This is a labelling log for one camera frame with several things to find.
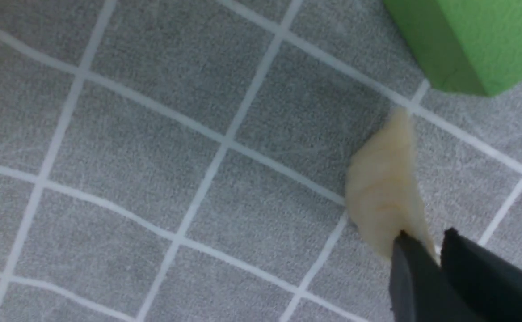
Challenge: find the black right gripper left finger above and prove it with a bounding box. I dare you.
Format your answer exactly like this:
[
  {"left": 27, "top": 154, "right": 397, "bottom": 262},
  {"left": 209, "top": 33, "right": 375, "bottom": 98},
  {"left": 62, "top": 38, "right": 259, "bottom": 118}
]
[{"left": 388, "top": 231, "right": 484, "bottom": 322}]

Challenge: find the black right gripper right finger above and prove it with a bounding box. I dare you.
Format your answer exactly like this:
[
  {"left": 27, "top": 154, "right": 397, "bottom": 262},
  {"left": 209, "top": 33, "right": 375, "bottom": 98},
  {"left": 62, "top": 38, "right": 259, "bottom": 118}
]
[{"left": 441, "top": 228, "right": 522, "bottom": 322}]

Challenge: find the cream white dumpling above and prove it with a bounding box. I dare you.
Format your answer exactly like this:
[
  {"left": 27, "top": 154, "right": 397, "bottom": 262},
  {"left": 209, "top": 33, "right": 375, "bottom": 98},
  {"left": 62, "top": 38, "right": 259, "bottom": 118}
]
[{"left": 345, "top": 108, "right": 439, "bottom": 263}]

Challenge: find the green foam cube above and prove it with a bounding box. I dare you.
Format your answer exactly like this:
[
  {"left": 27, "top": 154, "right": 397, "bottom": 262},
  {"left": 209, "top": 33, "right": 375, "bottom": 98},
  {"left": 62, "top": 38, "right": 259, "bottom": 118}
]
[{"left": 384, "top": 0, "right": 522, "bottom": 97}]

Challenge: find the grey checked tablecloth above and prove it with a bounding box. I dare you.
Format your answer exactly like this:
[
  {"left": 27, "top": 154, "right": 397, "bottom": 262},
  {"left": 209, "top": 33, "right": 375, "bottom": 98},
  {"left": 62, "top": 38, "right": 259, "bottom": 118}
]
[{"left": 0, "top": 0, "right": 522, "bottom": 322}]

